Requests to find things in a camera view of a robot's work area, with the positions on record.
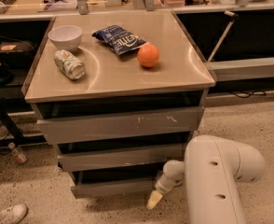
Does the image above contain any black stand frame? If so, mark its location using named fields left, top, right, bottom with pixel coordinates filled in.
left=0, top=104, right=46, bottom=146

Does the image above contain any orange fruit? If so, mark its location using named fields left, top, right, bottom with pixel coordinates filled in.
left=137, top=44, right=159, bottom=68

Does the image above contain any white sneaker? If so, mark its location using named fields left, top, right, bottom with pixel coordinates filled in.
left=0, top=203, right=28, bottom=224

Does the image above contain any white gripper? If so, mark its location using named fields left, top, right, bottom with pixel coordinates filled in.
left=146, top=174, right=174, bottom=210

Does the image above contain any grey bottom drawer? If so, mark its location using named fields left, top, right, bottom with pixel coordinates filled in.
left=70, top=162, right=163, bottom=199

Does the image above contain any long workbench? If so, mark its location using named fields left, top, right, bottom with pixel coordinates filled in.
left=0, top=0, right=274, bottom=104

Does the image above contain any plastic bottle on floor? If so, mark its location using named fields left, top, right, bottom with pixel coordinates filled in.
left=8, top=143, right=28, bottom=163

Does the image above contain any white stick black handle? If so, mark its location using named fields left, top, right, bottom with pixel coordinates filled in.
left=207, top=10, right=239, bottom=63

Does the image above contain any black cable on floor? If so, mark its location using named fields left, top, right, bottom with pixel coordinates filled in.
left=229, top=90, right=267, bottom=99

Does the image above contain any grey drawer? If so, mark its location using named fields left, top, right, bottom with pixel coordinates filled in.
left=58, top=143, right=185, bottom=172
left=37, top=106, right=204, bottom=144
left=70, top=162, right=163, bottom=199

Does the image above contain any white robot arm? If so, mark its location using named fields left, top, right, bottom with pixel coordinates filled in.
left=147, top=135, right=266, bottom=224

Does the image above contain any grey middle drawer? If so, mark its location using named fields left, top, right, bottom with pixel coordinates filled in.
left=58, top=143, right=185, bottom=172

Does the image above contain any black bag under bench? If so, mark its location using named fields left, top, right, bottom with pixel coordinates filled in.
left=0, top=41, right=35, bottom=69

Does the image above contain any grey drawer cabinet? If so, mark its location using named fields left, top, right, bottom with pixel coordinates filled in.
left=25, top=11, right=214, bottom=188

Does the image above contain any grey top drawer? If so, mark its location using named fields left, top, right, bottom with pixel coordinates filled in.
left=37, top=106, right=204, bottom=144

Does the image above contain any blue chip bag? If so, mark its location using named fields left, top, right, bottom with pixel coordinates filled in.
left=92, top=25, right=146, bottom=55

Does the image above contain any white bowl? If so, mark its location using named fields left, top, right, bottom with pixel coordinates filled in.
left=48, top=25, right=83, bottom=51

